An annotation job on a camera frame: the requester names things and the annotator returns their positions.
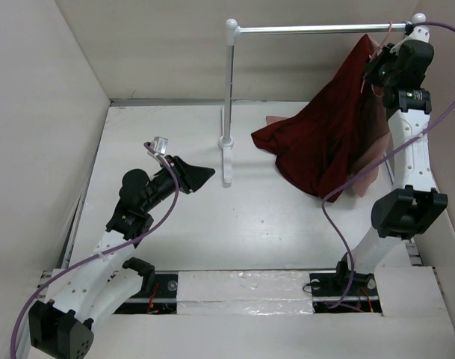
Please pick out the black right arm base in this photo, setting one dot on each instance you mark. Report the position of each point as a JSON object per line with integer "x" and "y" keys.
{"x": 332, "y": 292}

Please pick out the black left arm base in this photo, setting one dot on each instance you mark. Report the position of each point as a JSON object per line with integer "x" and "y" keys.
{"x": 157, "y": 294}

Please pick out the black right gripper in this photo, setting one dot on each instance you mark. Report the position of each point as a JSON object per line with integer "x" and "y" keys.
{"x": 370, "y": 74}

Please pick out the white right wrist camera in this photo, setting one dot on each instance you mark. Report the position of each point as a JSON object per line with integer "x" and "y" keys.
{"x": 412, "y": 32}

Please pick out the pink wire hanger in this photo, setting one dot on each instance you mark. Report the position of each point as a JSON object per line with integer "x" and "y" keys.
{"x": 377, "y": 49}

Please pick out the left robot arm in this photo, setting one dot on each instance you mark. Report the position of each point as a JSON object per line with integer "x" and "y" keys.
{"x": 64, "y": 326}

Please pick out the pink printed t shirt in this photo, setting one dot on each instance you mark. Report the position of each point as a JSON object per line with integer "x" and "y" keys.
{"x": 377, "y": 136}

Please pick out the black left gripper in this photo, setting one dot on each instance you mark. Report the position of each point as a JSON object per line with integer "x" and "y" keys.
{"x": 190, "y": 177}

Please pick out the dark red t shirt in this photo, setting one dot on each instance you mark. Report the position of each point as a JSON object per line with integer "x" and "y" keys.
{"x": 316, "y": 148}

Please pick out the white metal clothes rack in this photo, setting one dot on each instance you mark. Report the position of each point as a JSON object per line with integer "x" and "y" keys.
{"x": 234, "y": 30}

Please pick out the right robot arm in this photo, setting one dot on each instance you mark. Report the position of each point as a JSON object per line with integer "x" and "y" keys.
{"x": 414, "y": 202}

